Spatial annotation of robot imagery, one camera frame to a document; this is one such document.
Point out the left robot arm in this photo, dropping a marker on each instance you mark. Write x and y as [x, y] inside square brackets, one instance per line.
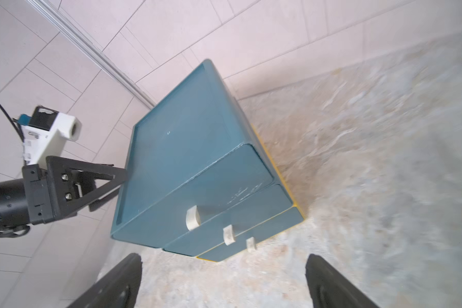
[14, 217]

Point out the teal three-drawer cabinet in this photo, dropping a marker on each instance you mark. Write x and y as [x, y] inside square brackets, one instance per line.
[200, 182]

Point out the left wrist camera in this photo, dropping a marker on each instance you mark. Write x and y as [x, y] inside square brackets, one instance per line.
[45, 133]

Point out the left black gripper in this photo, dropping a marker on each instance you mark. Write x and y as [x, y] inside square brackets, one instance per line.
[61, 189]

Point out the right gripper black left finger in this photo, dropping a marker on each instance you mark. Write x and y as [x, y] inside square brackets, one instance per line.
[118, 288]

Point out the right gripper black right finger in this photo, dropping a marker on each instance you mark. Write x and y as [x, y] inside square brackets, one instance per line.
[329, 288]

